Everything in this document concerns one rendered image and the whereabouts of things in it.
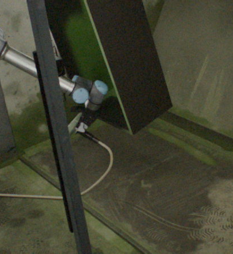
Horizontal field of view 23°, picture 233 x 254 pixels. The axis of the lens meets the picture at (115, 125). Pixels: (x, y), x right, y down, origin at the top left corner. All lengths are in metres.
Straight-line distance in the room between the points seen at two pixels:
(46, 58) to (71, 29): 1.73
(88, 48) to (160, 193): 1.10
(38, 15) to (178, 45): 2.66
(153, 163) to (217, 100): 0.66
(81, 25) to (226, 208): 1.51
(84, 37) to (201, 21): 1.05
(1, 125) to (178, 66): 1.44
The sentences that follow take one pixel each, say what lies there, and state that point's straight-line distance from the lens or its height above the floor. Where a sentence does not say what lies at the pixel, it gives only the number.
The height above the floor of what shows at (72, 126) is 0.57.
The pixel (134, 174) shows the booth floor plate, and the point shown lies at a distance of 3.99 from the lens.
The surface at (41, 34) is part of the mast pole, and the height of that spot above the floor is 1.51.
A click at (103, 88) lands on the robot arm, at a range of 3.41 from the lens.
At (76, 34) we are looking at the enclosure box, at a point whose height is 0.99.
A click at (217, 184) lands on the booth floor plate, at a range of 3.81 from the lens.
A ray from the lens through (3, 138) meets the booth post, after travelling 4.42.
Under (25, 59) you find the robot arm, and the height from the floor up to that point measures 1.10.
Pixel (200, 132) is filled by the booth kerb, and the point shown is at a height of 0.10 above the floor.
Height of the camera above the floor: 2.09
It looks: 26 degrees down
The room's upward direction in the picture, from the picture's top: 9 degrees counter-clockwise
